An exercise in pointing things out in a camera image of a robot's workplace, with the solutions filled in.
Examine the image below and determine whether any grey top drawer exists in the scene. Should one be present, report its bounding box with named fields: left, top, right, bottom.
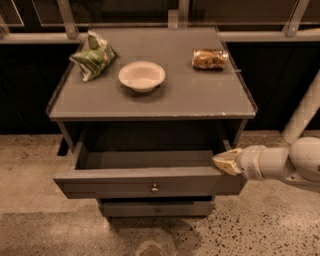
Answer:
left=53, top=131, right=248, bottom=200

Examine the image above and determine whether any grey drawer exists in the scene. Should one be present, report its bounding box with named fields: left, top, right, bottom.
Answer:
left=99, top=201, right=214, bottom=218
left=53, top=131, right=248, bottom=200

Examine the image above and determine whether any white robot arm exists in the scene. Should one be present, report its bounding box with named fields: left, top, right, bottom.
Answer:
left=213, top=71, right=320, bottom=192

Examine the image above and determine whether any brass top drawer knob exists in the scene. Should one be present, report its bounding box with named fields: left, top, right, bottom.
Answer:
left=150, top=183, right=159, bottom=194

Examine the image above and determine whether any grey drawer cabinet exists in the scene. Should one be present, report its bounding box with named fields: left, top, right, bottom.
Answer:
left=48, top=28, right=257, bottom=203

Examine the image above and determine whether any grey bottom drawer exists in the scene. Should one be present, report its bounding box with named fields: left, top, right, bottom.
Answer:
left=99, top=201, right=214, bottom=218

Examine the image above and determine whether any brown snack can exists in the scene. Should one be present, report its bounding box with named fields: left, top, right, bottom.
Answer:
left=192, top=49, right=229, bottom=70

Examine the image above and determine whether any white bowl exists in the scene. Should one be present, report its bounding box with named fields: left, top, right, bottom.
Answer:
left=118, top=61, right=166, bottom=93

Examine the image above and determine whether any green chip bag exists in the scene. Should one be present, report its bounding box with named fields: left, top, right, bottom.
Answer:
left=69, top=30, right=117, bottom=82

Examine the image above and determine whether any metal railing frame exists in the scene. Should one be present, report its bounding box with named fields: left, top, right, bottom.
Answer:
left=0, top=0, right=320, bottom=44

